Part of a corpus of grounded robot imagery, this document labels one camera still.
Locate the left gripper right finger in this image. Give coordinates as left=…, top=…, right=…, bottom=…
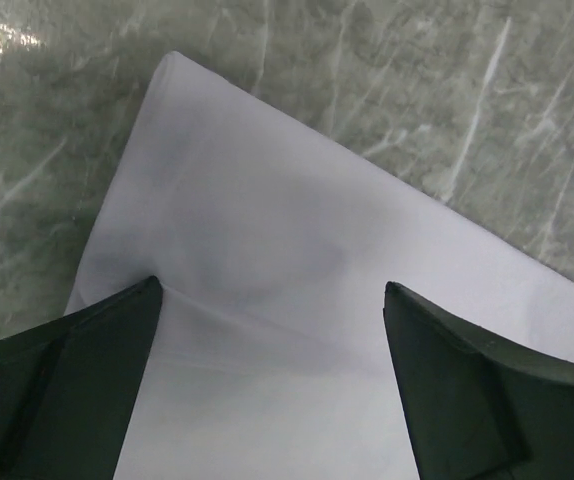
left=383, top=282, right=574, bottom=479

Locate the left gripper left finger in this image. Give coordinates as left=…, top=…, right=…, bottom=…
left=0, top=277, right=163, bottom=480

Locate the white t shirt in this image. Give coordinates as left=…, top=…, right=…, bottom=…
left=67, top=52, right=574, bottom=479

